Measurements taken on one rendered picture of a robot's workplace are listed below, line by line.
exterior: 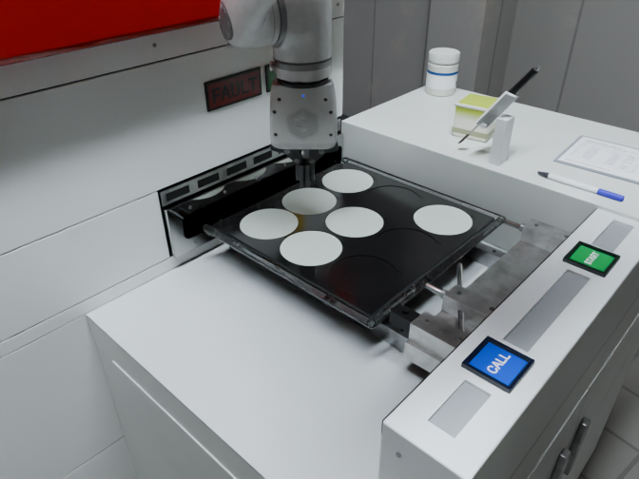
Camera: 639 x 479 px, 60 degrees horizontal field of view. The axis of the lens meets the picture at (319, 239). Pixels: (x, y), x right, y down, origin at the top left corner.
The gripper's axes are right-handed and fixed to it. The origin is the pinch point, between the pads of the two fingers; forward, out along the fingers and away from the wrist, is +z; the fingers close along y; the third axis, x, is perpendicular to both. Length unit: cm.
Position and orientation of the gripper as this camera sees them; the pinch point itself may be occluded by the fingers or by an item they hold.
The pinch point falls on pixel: (304, 172)
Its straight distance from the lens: 89.5
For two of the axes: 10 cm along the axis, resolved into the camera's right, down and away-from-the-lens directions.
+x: 0.4, -5.5, 8.4
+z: 0.1, 8.4, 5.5
